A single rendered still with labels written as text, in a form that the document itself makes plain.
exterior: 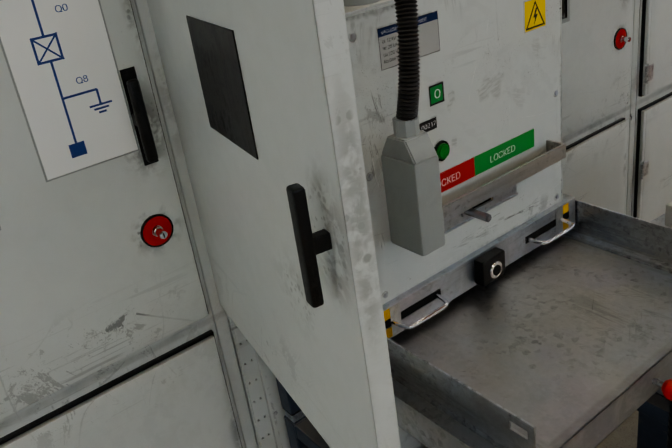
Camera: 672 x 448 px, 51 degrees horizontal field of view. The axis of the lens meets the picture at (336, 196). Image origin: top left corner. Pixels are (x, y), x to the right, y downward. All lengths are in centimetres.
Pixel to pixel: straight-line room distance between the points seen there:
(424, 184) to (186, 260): 51
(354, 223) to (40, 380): 74
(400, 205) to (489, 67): 32
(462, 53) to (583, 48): 88
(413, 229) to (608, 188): 131
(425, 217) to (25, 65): 62
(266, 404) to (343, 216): 94
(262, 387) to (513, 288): 57
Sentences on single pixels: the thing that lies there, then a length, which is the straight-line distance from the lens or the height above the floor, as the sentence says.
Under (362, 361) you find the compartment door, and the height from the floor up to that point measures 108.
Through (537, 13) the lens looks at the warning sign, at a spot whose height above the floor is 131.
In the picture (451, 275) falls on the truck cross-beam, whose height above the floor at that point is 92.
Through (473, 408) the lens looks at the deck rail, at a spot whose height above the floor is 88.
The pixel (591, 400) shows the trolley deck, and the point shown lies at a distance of 110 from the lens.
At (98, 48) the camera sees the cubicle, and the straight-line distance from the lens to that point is 117.
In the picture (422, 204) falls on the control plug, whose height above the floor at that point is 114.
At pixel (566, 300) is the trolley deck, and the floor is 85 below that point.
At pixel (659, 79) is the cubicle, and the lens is 237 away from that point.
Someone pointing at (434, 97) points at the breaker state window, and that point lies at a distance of 112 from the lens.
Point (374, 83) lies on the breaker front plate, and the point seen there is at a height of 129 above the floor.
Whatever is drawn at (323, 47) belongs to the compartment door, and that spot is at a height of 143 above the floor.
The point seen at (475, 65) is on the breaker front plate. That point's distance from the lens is 118.
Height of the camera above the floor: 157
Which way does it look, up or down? 24 degrees down
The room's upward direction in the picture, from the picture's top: 9 degrees counter-clockwise
